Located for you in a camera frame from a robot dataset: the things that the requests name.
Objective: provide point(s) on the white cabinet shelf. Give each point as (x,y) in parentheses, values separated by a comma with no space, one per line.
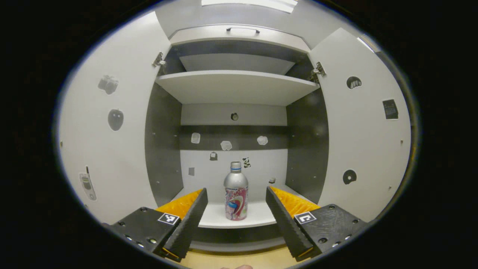
(235,87)

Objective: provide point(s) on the silver bottle with pink label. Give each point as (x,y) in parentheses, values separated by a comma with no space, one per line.
(236,186)

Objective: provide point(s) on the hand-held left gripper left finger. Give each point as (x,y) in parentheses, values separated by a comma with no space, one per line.
(190,224)

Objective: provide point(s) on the grey and white cabinet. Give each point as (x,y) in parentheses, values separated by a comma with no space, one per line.
(162,149)

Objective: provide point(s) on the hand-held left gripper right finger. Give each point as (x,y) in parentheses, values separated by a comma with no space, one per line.
(285,224)

